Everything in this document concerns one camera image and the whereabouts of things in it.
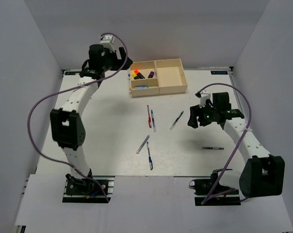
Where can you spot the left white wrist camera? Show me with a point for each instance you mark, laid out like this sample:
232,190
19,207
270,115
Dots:
107,41

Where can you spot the green clear pen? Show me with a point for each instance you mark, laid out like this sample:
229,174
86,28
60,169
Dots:
176,120

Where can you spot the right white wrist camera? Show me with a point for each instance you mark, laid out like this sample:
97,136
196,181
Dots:
203,96

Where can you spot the blue clear pen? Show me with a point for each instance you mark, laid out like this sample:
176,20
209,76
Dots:
153,121

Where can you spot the red pen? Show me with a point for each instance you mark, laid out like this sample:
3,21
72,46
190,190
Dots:
149,117

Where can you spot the right table logo sticker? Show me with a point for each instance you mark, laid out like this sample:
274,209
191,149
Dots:
213,72

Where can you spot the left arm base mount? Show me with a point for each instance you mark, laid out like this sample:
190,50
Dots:
87,191

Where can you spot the left table logo sticker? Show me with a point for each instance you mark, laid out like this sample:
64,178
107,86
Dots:
72,73

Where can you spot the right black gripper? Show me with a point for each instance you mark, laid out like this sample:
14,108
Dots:
196,111

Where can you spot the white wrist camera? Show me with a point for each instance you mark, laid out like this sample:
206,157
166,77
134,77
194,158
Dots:
203,96
107,41

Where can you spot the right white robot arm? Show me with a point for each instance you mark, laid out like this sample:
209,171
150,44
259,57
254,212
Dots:
263,173

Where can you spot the wooden compartment box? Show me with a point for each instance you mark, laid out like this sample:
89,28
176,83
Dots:
169,78

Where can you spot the purple clear pen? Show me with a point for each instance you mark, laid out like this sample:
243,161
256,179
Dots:
142,144

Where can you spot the blue clear highlighter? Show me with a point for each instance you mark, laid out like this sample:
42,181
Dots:
140,87

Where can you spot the table logo sticker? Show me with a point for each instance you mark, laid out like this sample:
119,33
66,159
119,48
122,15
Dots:
213,72
72,73

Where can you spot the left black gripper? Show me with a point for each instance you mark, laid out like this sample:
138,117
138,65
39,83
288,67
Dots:
118,62

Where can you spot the blue grip pen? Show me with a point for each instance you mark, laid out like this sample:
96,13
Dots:
149,156

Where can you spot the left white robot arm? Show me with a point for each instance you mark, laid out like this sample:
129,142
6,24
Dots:
66,124

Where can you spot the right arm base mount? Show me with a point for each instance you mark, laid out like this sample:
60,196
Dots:
221,196

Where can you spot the purple cap highlighter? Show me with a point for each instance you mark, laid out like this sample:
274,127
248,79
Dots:
151,74

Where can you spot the orange cap highlighter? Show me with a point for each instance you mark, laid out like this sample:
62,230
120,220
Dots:
139,74

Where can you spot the black clear pen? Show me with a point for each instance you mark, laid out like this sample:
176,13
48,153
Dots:
212,148

